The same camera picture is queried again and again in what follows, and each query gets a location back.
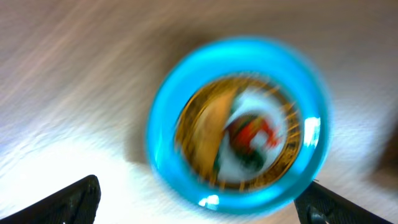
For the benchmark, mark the teal tin can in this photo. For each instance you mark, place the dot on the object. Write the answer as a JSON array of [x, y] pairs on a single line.
[[240, 126]]

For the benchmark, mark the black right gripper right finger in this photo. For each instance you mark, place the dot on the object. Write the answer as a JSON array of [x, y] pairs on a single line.
[[318, 205]]

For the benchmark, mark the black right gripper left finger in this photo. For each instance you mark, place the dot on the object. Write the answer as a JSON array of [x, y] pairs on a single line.
[[74, 204]]

